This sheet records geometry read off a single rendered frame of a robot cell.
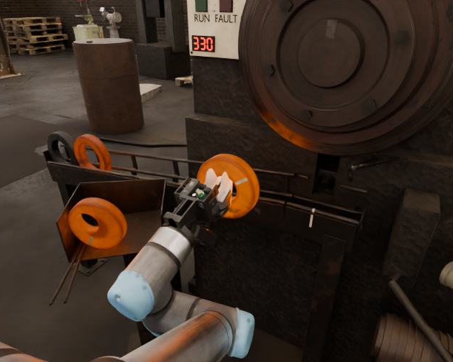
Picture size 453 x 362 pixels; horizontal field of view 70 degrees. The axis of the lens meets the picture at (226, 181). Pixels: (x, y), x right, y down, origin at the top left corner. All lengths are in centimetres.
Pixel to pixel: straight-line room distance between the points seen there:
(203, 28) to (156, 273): 72
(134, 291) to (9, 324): 126
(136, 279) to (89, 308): 113
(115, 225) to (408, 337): 76
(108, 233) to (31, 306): 92
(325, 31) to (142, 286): 54
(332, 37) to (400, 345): 68
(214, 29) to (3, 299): 151
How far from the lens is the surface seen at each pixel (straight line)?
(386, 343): 91
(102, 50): 340
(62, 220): 95
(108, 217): 90
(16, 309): 181
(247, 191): 72
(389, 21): 66
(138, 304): 55
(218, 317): 56
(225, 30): 100
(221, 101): 107
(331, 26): 66
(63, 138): 149
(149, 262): 56
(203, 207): 62
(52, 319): 170
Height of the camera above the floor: 120
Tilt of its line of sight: 29 degrees down
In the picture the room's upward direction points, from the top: straight up
